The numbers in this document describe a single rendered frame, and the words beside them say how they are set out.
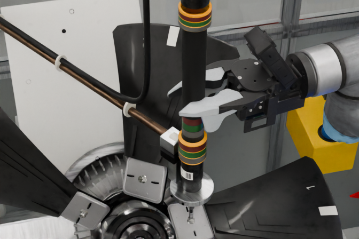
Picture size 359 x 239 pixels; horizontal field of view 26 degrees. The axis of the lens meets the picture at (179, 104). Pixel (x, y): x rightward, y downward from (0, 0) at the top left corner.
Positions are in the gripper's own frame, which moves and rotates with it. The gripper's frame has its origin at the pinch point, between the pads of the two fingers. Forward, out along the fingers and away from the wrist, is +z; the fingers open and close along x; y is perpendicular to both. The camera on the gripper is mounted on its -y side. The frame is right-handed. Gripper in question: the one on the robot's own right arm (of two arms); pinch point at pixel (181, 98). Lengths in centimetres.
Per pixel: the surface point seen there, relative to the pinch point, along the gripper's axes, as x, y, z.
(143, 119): 8.7, 11.0, 2.7
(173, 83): 13.1, 9.3, -4.1
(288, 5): 62, 40, -56
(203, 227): -2.0, 28.9, -3.4
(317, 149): 16, 41, -37
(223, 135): 65, 84, -41
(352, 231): 58, 146, -92
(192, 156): -2.1, 10.3, -0.9
